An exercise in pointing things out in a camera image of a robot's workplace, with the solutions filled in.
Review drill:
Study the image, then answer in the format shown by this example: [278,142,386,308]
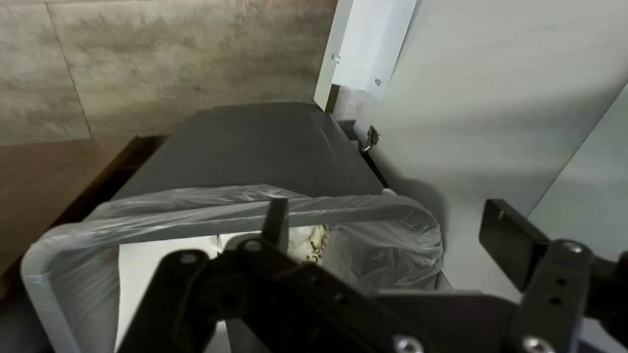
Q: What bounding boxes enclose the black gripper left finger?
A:
[118,199,516,353]

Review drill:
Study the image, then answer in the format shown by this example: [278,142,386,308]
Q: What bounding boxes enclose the crumpled white trash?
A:
[286,226,329,265]

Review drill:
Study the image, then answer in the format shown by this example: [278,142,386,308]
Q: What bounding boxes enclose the white paper in bin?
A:
[114,232,231,353]

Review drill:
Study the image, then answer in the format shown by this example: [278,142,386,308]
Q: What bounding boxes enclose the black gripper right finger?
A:
[479,199,628,353]

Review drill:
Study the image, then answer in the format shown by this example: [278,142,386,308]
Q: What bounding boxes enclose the grey trash bin with bag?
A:
[21,102,443,353]

